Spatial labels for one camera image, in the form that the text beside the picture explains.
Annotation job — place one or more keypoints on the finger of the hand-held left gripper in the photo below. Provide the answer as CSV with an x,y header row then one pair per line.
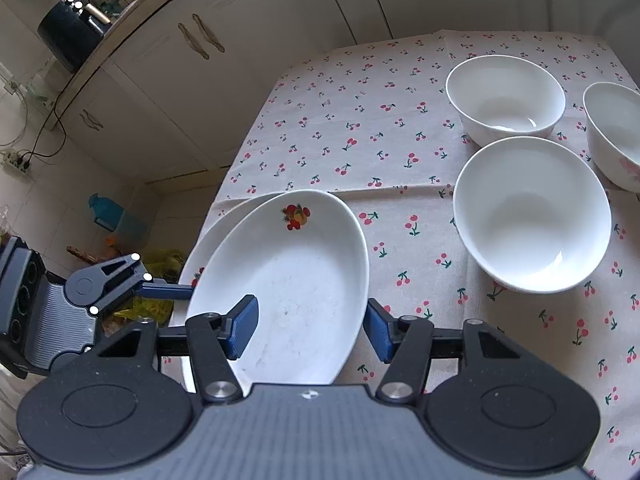
x,y
165,291

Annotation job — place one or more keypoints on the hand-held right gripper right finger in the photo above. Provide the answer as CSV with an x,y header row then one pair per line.
x,y
379,330

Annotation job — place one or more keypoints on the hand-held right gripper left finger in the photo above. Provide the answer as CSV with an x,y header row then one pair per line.
x,y
242,325

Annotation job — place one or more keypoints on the large round white plate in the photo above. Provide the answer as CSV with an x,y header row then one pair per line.
x,y
222,230

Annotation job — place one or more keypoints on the oval white plate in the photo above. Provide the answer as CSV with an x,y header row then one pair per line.
x,y
310,270

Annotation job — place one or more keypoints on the white floral bowl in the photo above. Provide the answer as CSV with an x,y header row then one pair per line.
x,y
505,90
615,130
530,210

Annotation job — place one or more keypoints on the yellow plastic bag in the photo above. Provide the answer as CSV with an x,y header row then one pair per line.
x,y
150,305

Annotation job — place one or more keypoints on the teal plastic container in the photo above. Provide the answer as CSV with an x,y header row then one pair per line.
x,y
107,210

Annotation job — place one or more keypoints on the white power strip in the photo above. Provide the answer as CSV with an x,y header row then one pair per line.
x,y
17,162

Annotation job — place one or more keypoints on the cherry print tablecloth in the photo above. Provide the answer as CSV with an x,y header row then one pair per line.
x,y
400,160

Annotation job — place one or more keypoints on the black kitchen appliance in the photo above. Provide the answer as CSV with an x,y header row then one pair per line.
x,y
70,35

